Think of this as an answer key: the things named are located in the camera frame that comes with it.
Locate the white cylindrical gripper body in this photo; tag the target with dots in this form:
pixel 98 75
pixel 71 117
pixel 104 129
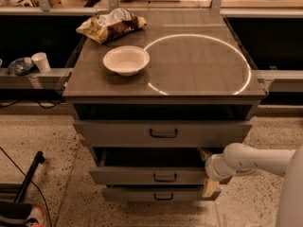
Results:
pixel 212 168

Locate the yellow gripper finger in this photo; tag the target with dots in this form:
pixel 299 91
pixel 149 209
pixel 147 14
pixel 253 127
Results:
pixel 209 187
pixel 204 153

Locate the grey drawer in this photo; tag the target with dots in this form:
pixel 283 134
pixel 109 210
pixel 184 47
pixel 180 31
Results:
pixel 161 133
pixel 160 193
pixel 149 166

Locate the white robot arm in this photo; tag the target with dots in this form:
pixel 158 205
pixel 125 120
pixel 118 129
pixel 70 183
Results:
pixel 241 160

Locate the grey drawer cabinet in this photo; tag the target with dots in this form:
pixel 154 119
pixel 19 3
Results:
pixel 196 72

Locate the grey bottom drawer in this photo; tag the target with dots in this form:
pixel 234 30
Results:
pixel 160 193

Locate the grey top drawer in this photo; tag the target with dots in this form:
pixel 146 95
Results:
pixel 161 133

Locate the white bowl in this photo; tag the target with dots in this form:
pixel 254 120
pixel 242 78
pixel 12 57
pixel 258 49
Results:
pixel 126 60

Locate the crumpled chip bag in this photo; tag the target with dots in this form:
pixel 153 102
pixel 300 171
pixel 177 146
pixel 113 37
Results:
pixel 103 28

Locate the shoe with orange toe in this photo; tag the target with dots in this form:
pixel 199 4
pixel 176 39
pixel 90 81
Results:
pixel 21 215

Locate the white paper cup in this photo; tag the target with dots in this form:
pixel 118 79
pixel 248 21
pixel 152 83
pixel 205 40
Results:
pixel 41 61

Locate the black pole stand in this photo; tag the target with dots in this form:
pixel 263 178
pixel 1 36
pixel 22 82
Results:
pixel 17 191

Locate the dark small plate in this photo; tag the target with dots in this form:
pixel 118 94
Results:
pixel 21 66

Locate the metal rail shelf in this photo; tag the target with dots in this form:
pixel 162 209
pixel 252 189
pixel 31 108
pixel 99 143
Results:
pixel 54 79

